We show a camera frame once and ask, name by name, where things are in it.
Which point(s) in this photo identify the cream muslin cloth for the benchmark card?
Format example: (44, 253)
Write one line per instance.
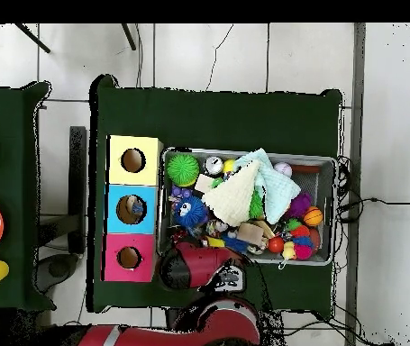
(233, 194)

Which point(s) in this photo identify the green spiky ball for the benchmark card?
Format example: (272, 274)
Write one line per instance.
(256, 207)
(183, 169)

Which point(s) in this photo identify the clear plastic packet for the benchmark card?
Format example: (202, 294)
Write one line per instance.
(137, 209)

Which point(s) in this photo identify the mint green cloth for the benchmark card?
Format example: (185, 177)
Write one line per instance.
(276, 184)

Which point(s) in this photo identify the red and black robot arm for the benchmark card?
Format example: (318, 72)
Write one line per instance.
(197, 267)

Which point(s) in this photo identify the wooden box with three holes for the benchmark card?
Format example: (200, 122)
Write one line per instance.
(151, 177)

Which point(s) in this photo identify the clear mesh bin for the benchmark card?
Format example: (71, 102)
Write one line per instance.
(320, 180)

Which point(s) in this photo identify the blue fuzzy toy with eyes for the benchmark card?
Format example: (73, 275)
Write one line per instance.
(190, 211)

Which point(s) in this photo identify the yellow ball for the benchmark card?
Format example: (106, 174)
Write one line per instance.
(228, 165)

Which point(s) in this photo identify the plain wooden cube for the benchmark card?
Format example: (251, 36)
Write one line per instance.
(250, 234)

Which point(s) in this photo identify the dark green tablecloth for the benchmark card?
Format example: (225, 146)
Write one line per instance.
(17, 180)
(212, 122)

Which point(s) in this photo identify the white baseball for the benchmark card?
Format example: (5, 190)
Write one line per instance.
(284, 170)

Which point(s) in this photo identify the purple spiky toy with eyes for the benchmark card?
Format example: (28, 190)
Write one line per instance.
(300, 205)

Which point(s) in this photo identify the small orange basketball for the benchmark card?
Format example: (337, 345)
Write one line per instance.
(313, 216)

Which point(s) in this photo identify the black tripod leg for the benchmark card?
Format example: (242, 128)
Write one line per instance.
(129, 36)
(31, 37)

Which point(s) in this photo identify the grey floor strip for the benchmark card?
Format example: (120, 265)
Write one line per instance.
(359, 108)

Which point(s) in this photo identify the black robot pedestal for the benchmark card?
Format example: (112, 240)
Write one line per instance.
(179, 317)

